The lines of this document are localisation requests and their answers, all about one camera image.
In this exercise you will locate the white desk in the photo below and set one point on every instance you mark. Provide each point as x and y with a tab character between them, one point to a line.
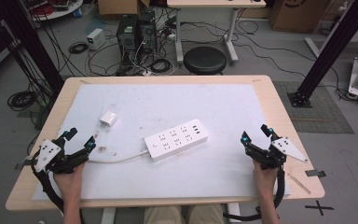
214	3

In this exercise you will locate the large cardboard box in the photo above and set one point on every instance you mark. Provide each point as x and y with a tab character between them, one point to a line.
295	14

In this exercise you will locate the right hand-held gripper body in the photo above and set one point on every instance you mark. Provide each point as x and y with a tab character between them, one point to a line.
268	157

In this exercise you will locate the person's right hand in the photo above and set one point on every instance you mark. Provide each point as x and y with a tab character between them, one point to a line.
264	179

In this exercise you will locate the person's right leg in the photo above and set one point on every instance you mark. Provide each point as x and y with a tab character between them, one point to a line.
205	214

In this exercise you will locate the thin wooden stick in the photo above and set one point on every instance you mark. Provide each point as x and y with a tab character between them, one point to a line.
299	183

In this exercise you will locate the white power supply box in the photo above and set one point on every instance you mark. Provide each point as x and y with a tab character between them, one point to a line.
95	38

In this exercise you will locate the black tape piece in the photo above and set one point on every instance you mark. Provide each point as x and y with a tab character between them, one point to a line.
315	173

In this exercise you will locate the black metal frame post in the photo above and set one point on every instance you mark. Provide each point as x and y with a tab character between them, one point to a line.
332	49
32	40

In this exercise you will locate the grey floor mat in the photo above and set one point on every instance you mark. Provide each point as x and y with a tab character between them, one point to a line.
320	115

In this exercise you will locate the person's left hand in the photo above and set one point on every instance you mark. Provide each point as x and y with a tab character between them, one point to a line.
70	183

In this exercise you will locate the white power strip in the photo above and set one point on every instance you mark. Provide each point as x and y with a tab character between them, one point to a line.
176	140

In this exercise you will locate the black computer tower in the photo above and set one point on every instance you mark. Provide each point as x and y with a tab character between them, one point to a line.
126	39
147	31

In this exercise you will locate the white charger adapter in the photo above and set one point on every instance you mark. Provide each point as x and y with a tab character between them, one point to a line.
108	118

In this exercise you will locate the round white table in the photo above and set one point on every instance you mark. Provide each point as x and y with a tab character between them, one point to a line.
59	7

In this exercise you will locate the small cardboard box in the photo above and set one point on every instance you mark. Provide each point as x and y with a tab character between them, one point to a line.
118	6

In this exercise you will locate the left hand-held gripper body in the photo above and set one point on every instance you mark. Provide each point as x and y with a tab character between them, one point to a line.
62	161

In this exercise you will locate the black round stool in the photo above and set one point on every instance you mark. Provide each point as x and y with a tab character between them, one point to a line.
204	59

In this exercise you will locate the wooden table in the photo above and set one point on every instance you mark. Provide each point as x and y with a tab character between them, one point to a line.
279	105

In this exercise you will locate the person's leg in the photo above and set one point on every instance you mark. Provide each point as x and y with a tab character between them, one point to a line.
163	215
205	214

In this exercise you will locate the person's left leg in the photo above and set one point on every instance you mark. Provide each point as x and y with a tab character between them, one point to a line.
163	215

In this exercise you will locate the white table mat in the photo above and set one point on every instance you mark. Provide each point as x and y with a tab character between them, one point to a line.
199	102

